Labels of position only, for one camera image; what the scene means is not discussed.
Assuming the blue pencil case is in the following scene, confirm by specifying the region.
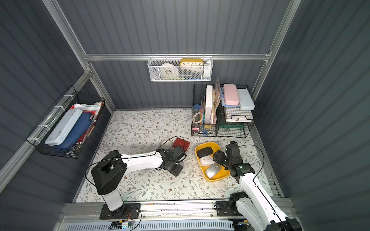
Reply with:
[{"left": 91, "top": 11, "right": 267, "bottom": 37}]
[{"left": 53, "top": 112, "right": 92, "bottom": 153}]

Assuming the black mouse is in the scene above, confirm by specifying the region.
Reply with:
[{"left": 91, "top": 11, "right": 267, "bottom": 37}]
[{"left": 197, "top": 147, "right": 214, "bottom": 158}]

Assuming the beige tape roll in organizer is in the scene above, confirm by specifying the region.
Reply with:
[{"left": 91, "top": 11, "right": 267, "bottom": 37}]
[{"left": 192, "top": 112, "right": 203, "bottom": 124}]

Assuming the white tape roll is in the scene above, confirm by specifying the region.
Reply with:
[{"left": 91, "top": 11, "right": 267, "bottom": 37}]
[{"left": 159, "top": 63, "right": 179, "bottom": 79}]

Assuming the light grey pencil case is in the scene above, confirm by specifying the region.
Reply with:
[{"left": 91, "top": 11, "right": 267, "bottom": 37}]
[{"left": 237, "top": 88, "right": 255, "bottom": 111}]

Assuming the white slim mouse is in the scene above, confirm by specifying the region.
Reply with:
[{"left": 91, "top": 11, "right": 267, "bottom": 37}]
[{"left": 199, "top": 156, "right": 214, "bottom": 167}]

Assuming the white wire wall basket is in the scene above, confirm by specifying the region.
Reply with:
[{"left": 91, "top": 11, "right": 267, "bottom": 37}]
[{"left": 147, "top": 56, "right": 214, "bottom": 82}]

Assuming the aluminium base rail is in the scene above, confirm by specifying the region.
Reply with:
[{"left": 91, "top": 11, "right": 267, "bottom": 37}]
[{"left": 54, "top": 199, "right": 253, "bottom": 231}]

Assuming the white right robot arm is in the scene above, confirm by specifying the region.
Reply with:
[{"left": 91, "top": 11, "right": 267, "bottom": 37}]
[{"left": 213, "top": 141, "right": 303, "bottom": 231}]

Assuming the black wire side basket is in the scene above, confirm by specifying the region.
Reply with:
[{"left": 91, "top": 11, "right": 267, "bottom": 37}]
[{"left": 27, "top": 87, "right": 110, "bottom": 159}]

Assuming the yellow storage tray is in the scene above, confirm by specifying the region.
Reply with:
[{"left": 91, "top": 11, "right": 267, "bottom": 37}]
[{"left": 195, "top": 141, "right": 230, "bottom": 182}]

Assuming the white pencil case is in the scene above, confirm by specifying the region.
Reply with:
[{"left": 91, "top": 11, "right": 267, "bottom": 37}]
[{"left": 45, "top": 108, "right": 83, "bottom": 146}]

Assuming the white upright box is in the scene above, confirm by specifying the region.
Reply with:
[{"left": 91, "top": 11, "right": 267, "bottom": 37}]
[{"left": 204, "top": 85, "right": 213, "bottom": 124}]

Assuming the yellow clock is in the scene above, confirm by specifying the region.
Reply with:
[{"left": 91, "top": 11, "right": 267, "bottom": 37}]
[{"left": 180, "top": 58, "right": 204, "bottom": 67}]

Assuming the red wallet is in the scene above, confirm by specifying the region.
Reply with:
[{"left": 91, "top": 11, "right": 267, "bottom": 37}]
[{"left": 172, "top": 138, "right": 190, "bottom": 151}]

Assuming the pink pencil case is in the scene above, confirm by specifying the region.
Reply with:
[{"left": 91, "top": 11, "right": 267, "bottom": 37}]
[{"left": 223, "top": 84, "right": 240, "bottom": 106}]

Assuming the black wire desk organizer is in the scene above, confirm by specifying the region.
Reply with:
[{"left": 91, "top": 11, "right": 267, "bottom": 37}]
[{"left": 191, "top": 83, "right": 258, "bottom": 138}]

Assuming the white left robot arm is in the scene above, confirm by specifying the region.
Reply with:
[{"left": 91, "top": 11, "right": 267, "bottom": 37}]
[{"left": 91, "top": 146, "right": 187, "bottom": 212}]

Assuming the silver mouse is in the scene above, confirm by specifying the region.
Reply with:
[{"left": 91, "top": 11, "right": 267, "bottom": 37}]
[{"left": 205, "top": 163, "right": 222, "bottom": 179}]

